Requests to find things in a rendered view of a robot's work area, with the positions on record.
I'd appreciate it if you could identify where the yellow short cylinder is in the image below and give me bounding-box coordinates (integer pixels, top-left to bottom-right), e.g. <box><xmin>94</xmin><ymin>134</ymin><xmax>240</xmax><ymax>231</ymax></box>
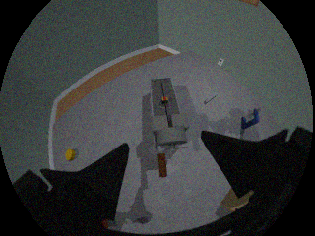
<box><xmin>66</xmin><ymin>149</ymin><xmax>75</xmax><ymax>160</ymax></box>

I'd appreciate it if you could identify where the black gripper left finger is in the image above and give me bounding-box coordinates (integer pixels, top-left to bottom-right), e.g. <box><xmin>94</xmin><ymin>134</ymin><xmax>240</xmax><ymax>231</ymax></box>
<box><xmin>40</xmin><ymin>143</ymin><xmax>130</xmax><ymax>221</ymax></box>

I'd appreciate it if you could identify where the red rectangular block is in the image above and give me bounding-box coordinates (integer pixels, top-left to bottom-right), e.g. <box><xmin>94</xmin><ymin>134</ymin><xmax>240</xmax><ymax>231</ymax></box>
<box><xmin>101</xmin><ymin>219</ymin><xmax>109</xmax><ymax>228</ymax></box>

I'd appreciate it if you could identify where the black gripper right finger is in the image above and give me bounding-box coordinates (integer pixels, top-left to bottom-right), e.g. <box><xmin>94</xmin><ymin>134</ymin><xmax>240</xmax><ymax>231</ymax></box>
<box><xmin>201</xmin><ymin>129</ymin><xmax>288</xmax><ymax>198</ymax></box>

